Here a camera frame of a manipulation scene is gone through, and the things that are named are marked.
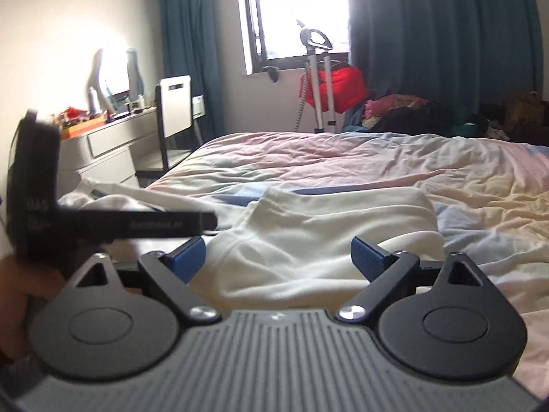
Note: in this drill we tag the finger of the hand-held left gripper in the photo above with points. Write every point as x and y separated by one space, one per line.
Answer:
141 224

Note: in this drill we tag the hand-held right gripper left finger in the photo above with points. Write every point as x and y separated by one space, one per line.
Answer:
188 256

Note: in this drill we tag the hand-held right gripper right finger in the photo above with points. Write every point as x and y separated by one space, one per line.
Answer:
368 258

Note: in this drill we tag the white garment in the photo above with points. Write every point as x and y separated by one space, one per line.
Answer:
309 240

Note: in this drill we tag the pile of colourful clothes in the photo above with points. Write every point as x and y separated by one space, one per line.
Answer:
386 107

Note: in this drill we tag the person's left hand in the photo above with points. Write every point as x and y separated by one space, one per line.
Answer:
19 309

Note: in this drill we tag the orange tray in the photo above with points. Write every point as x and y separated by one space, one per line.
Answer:
81 128

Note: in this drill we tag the grey dresser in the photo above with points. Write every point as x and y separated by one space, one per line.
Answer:
111 146

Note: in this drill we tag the grey bottle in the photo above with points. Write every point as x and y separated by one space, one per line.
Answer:
91 99

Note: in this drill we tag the dresser mirror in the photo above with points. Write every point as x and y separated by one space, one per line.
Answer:
116 73

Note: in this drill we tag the black chair with white back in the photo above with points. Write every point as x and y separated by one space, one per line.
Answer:
173 98

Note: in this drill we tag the pastel patchwork quilt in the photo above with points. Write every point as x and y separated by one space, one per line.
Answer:
472 180

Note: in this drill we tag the red cloth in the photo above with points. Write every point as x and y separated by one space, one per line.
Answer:
345 88

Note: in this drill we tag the teal curtain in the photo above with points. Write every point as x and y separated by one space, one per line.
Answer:
188 43
446 34

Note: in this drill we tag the garment steamer stand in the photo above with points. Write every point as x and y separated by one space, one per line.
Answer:
315 73

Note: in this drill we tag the window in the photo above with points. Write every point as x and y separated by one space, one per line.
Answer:
296 8

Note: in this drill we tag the white wall socket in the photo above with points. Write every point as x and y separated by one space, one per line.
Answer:
198 105

